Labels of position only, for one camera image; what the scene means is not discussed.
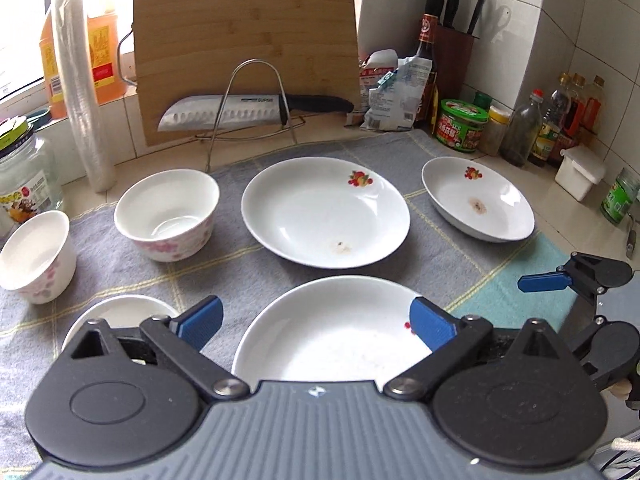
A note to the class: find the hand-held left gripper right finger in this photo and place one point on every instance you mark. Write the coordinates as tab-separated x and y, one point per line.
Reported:
430	324

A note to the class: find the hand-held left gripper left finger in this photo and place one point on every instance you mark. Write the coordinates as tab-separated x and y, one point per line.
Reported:
202	321

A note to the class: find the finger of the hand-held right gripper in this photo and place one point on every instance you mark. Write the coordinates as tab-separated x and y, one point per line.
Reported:
542	281
587	344

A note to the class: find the plain white bowl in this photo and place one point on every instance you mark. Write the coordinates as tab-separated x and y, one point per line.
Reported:
120	312

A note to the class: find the white plate with fruit print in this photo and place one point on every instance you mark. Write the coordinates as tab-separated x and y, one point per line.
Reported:
325	330
325	210
477	200

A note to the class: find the large floral bowl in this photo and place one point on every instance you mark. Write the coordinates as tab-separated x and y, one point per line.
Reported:
165	200

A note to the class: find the small floral bowl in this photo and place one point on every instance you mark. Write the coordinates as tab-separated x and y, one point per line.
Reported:
32	255

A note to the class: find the grey checked towel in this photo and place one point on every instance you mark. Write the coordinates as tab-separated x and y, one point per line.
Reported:
450	270

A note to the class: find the metal utensil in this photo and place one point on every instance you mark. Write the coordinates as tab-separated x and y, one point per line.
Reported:
631	237

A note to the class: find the green label glass jar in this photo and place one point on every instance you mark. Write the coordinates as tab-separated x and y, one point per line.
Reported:
620	197

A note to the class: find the white lidded container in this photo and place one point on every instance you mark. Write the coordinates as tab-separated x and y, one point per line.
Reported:
580	172

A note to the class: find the yellow-label oil bottle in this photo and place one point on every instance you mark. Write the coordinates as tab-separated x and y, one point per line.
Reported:
547	135

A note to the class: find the clear bottle red cap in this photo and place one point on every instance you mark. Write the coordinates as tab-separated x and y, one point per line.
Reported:
520	135

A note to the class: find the yellow-lidded jar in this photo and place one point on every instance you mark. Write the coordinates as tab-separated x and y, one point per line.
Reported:
495	130

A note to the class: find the red sauce bottle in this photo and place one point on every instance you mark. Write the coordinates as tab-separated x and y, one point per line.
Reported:
575	115

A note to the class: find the green-lidded jar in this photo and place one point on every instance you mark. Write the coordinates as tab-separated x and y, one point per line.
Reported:
460	125

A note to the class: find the amber sauce bottle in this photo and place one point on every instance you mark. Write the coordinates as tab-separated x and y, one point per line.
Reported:
595	105

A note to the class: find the green-capped bottle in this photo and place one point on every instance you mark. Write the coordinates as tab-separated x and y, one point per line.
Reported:
482	99

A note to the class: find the blue and white bag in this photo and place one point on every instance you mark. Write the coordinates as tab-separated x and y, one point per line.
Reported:
395	100

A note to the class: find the dark red knife block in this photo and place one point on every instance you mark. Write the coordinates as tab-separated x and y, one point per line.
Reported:
457	60

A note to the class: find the plastic wrap roll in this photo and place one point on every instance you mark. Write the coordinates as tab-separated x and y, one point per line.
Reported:
82	110

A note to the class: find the teal round lid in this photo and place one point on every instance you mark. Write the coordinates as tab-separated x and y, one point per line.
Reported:
40	117

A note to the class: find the red and white bag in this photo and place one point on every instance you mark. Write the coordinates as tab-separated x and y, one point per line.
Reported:
375	67

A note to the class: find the soy sauce bottle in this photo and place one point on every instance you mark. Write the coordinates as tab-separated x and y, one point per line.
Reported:
426	45

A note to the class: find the bamboo cutting board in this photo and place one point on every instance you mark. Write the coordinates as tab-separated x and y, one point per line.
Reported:
240	35

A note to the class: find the orange oil jug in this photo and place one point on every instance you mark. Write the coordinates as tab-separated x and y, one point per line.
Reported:
107	35

